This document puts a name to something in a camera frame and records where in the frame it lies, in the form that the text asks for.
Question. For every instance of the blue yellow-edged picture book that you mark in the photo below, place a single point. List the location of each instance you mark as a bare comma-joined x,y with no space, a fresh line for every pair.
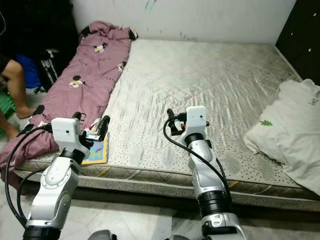
100,152

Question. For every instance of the pink cartoon mouse blanket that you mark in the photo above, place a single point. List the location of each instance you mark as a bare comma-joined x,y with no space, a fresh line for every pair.
85,70

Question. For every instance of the white quilted patterned mattress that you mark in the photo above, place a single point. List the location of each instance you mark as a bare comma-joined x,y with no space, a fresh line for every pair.
200,80

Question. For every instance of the black bag with white print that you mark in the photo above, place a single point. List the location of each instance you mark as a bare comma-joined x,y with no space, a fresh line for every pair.
52,70

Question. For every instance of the person in black clothes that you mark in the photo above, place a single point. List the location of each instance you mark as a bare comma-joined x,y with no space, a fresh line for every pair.
20,82

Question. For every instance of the blue bag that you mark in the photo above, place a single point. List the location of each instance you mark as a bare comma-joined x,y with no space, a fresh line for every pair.
27,70

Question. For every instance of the green plastic stool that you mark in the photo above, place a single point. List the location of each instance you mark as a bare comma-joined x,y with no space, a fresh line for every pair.
6,110

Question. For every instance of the silver left robot leg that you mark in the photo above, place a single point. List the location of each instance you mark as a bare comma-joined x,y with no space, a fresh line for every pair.
101,236

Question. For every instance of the white pillow with green tree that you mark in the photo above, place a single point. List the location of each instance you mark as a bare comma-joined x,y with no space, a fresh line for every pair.
290,135

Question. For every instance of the dark tufted studded headboard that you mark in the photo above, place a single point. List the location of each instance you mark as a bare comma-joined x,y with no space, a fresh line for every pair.
302,35

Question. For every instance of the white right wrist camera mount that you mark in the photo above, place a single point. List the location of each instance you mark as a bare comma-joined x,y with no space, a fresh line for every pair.
197,120

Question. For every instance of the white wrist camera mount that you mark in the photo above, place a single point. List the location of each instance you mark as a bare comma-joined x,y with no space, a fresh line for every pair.
197,120
67,134

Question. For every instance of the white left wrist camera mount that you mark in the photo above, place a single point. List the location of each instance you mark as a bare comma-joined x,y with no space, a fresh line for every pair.
67,134

